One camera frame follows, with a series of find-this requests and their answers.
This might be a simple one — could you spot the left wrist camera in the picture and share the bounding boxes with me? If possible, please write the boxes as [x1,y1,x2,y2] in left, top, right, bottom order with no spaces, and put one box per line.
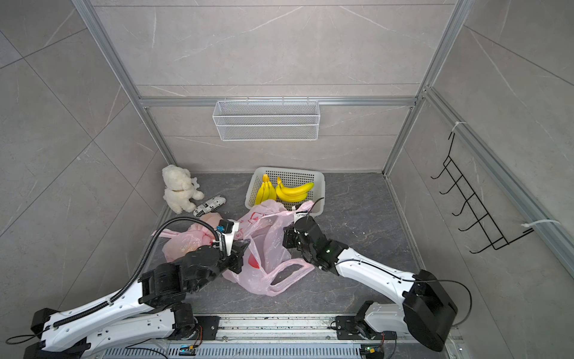
[216,219,240,257]

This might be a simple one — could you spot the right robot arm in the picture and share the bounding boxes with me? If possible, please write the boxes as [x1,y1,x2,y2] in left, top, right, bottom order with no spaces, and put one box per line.
[283,217,458,352]

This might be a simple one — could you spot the yellow-green banana bunch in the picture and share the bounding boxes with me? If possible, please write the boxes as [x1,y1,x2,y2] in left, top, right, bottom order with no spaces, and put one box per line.
[254,174,277,205]

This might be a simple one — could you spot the white plastic basket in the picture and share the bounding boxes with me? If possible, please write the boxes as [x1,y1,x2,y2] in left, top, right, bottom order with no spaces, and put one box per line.
[245,167,326,216]

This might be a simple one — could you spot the pink printed plastic bag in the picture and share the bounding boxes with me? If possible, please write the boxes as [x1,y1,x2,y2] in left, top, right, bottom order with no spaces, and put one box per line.
[155,221,215,262]

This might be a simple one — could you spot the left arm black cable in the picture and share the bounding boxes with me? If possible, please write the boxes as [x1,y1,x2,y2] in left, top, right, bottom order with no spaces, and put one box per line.
[5,216,221,346]

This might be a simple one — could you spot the white wire wall basket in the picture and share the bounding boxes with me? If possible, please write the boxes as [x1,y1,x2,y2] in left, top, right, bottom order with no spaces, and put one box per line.
[212,100,321,142]

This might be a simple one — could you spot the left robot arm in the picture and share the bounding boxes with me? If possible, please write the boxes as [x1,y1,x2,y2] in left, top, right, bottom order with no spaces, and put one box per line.
[24,240,249,358]

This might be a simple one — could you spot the white teddy bear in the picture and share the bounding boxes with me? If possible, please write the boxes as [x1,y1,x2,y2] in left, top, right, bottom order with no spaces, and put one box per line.
[161,165,205,214]

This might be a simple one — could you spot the bright yellow banana bunch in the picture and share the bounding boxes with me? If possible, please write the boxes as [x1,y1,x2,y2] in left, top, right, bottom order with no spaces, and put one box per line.
[275,177,314,203]

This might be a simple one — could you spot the black wire hook rack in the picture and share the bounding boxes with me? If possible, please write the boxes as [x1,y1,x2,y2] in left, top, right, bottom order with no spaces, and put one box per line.
[430,133,535,254]

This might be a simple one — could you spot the plain pink plastic bag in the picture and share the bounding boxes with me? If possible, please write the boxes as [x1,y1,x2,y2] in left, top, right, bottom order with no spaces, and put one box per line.
[223,200,315,297]

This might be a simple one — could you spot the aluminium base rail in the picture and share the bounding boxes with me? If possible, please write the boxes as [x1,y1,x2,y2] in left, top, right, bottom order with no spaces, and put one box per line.
[95,314,471,358]

